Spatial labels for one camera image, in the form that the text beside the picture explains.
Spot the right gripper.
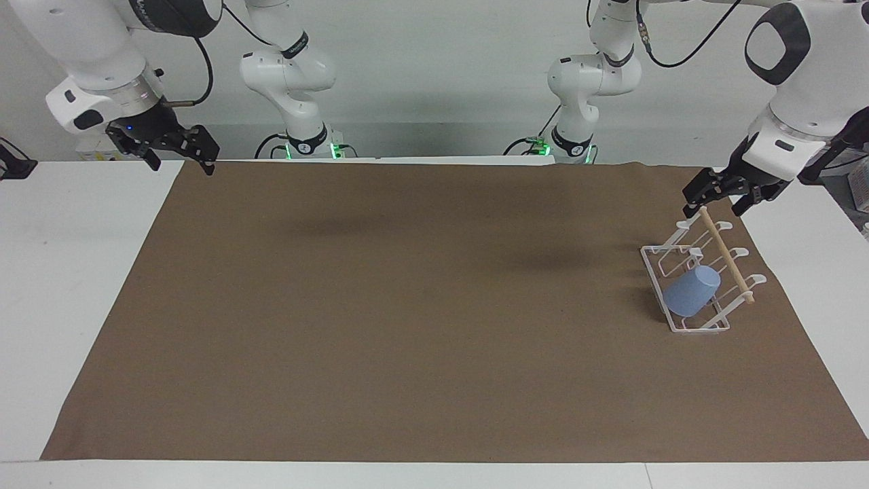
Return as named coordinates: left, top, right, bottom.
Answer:
left=105, top=98, right=221, bottom=177

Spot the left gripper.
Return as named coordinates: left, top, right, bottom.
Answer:
left=682, top=133, right=790, bottom=219

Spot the blue cup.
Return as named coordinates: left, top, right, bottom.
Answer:
left=662, top=265, right=722, bottom=319

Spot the white wire cup holder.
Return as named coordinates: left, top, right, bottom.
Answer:
left=640, top=206, right=769, bottom=334

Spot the black cable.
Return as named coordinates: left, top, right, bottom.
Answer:
left=255, top=132, right=291, bottom=160
left=634, top=0, right=745, bottom=69
left=502, top=102, right=566, bottom=156
left=163, top=35, right=216, bottom=110
left=221, top=2, right=274, bottom=48

